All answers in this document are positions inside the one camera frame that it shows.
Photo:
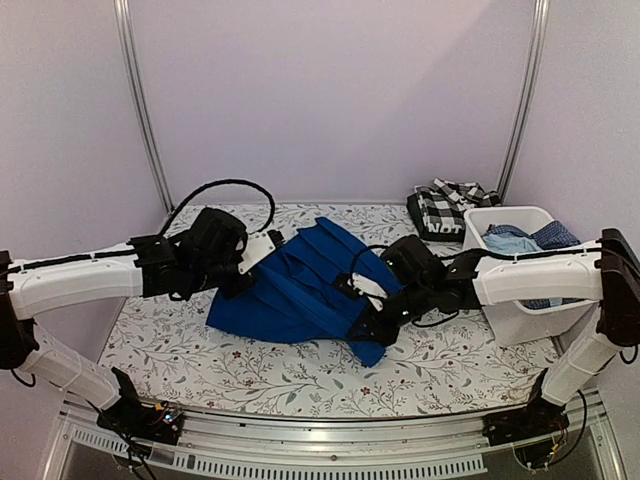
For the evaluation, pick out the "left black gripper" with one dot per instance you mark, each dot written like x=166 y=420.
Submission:
x=230 y=291

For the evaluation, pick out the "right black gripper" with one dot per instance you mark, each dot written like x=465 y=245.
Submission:
x=378 y=331

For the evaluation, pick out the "blue pleated skirt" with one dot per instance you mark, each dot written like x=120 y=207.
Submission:
x=293 y=300

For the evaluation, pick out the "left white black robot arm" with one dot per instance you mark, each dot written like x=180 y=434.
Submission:
x=141 y=267

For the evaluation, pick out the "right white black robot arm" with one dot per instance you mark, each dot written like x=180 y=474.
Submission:
x=605 y=271

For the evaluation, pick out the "white plastic laundry basket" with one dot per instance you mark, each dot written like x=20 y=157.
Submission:
x=513 y=323

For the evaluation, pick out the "floral patterned table mat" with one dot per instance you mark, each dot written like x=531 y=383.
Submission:
x=444 y=367

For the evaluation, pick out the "dark green printed garment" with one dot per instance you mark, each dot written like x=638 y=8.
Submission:
x=435 y=227

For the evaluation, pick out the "black white checkered garment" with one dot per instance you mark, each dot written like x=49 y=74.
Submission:
x=467 y=195

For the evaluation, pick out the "light blue shirt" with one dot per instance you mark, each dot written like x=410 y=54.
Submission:
x=509 y=244

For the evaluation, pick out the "dark blue checkered garment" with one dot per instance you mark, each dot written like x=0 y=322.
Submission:
x=554 y=235

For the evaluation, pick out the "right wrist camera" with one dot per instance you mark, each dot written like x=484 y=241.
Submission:
x=355 y=285

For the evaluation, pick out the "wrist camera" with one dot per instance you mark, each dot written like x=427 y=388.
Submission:
x=259 y=246
x=355 y=285

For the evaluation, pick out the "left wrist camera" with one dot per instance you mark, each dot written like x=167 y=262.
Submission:
x=259 y=246

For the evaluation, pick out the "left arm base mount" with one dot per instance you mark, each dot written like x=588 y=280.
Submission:
x=161 y=423

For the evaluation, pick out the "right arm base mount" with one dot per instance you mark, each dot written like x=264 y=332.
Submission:
x=537 y=418

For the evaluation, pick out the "left aluminium frame post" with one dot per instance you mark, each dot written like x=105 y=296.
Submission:
x=131 y=64

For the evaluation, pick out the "aluminium frame post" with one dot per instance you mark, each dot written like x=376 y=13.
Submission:
x=527 y=92
x=131 y=64

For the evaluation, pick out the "right aluminium frame post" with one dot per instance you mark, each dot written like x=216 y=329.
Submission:
x=527 y=92

